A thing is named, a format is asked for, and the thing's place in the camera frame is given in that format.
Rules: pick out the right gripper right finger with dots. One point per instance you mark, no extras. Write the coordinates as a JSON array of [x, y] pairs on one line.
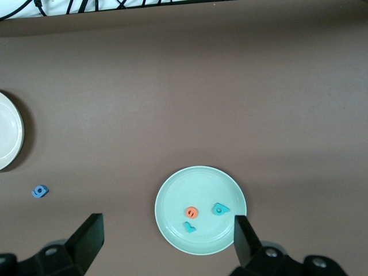
[[247, 244]]

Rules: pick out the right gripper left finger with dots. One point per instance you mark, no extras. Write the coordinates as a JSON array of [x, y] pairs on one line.
[[89, 238]]

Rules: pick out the teal foam letter with loop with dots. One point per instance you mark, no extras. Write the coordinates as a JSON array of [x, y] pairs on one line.
[[220, 209]]

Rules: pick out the teal foam letter r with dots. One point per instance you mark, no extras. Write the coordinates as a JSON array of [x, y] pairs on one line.
[[189, 227]]

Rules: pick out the orange foam letter e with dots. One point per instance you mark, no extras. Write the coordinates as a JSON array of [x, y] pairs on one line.
[[191, 213]]

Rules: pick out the blue foam number six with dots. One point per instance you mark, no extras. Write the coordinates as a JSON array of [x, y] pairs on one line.
[[39, 191]]

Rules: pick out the mint green plate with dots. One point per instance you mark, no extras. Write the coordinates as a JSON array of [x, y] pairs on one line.
[[201, 185]]

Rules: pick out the beige plate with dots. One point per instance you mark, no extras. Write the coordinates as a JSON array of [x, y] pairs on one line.
[[7, 130]]

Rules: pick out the brown table cover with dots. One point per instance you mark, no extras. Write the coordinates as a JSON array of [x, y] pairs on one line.
[[172, 100]]

